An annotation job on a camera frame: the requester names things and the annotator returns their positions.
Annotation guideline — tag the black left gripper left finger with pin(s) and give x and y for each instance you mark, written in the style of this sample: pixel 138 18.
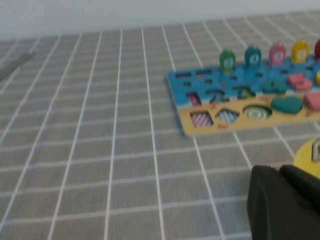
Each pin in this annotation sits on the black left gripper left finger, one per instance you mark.
pixel 275 212

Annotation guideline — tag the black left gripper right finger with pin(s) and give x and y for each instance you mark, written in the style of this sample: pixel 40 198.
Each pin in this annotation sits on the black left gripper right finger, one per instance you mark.
pixel 302 180

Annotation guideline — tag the yellow plastic bowl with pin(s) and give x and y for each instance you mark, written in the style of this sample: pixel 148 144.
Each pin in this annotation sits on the yellow plastic bowl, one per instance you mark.
pixel 303 156

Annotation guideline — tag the colourful wooden puzzle board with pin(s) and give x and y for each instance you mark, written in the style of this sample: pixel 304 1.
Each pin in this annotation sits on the colourful wooden puzzle board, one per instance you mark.
pixel 250 123

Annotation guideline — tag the teal wooden heart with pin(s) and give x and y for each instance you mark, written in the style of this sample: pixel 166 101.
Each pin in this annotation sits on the teal wooden heart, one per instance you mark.
pixel 286 105

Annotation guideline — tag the pink wooden trapezoid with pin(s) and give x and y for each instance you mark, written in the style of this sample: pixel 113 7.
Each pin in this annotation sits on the pink wooden trapezoid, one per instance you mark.
pixel 312 101

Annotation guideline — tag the teal wooden number four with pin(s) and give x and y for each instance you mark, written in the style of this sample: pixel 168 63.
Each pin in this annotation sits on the teal wooden number four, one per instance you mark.
pixel 277 87

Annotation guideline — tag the pink wooden number five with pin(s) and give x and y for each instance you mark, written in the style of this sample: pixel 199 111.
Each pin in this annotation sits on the pink wooden number five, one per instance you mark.
pixel 298 82

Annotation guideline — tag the yellow wooden number six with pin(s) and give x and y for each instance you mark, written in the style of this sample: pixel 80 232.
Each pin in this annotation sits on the yellow wooden number six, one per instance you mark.
pixel 318 78

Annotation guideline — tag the pink fish peg five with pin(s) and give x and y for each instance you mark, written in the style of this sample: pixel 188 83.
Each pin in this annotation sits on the pink fish peg five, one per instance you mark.
pixel 277 55

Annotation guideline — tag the yellow fish peg six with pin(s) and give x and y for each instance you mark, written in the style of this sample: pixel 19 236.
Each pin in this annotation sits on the yellow fish peg six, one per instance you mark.
pixel 300 52

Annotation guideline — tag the teal fish peg four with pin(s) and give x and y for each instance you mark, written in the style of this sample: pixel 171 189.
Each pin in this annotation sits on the teal fish peg four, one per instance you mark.
pixel 253 57

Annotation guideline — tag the red fish peg seven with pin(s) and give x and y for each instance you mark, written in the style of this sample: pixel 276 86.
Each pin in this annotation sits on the red fish peg seven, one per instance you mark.
pixel 318 48

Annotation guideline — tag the green fish peg three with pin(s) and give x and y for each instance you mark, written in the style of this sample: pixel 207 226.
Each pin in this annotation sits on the green fish peg three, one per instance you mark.
pixel 227 61

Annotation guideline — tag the grey checked tablecloth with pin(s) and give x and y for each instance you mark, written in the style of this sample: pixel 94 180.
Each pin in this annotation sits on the grey checked tablecloth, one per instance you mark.
pixel 100 150

